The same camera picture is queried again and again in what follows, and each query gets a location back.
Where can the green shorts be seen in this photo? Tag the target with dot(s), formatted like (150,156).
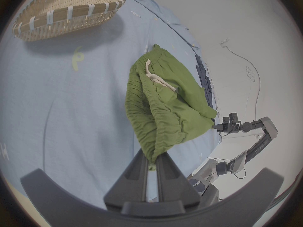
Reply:
(165,112)

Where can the pale blue quilt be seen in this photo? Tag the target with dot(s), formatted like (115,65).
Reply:
(163,13)

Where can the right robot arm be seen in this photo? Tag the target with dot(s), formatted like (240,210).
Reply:
(267,126)

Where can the bed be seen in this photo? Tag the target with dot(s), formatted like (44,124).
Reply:
(82,103)

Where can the dark blue garment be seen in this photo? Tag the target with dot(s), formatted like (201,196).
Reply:
(203,79)

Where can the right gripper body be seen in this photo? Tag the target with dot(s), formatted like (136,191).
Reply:
(227,128)

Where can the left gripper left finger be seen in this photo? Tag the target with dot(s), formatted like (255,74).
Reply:
(129,188)

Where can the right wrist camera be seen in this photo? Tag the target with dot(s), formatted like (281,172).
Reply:
(233,117)

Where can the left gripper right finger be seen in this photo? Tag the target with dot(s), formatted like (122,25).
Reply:
(175,188)

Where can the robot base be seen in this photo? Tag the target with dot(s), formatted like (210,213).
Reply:
(208,174)

